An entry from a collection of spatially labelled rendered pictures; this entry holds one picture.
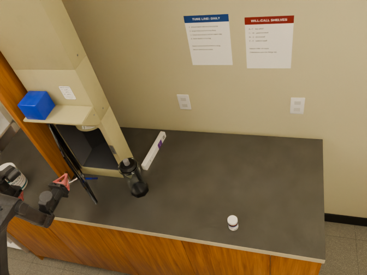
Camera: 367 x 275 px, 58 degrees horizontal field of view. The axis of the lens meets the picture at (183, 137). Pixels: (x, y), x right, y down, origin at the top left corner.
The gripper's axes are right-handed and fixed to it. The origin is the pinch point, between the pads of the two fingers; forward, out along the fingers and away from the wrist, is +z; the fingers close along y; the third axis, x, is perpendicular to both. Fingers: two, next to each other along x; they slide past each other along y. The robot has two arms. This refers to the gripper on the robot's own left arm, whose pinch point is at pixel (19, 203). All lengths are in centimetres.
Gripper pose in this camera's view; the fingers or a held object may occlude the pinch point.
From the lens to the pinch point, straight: 197.3
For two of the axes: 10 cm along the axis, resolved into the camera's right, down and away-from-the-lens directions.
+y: 2.4, -7.4, 6.3
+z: 1.8, 6.7, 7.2
